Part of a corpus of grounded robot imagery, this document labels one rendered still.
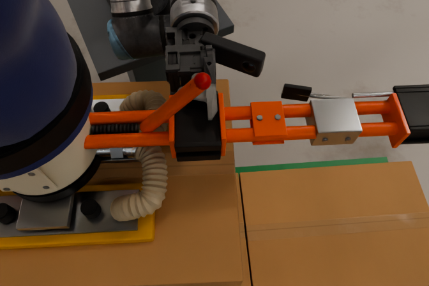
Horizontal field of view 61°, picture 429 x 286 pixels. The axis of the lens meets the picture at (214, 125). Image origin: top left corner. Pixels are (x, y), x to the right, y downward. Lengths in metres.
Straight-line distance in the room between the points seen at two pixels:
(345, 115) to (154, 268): 0.39
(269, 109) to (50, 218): 0.38
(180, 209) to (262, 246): 0.57
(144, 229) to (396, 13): 2.37
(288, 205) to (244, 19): 1.50
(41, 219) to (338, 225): 0.89
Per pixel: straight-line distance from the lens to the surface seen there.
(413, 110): 0.64
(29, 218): 0.66
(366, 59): 2.39
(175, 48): 0.62
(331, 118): 0.59
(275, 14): 2.51
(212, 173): 0.68
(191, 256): 0.64
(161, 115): 0.53
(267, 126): 0.56
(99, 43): 1.34
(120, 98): 0.75
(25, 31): 0.39
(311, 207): 1.25
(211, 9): 0.69
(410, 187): 1.39
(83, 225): 0.66
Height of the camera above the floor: 1.69
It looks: 60 degrees down
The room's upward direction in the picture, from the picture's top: straight up
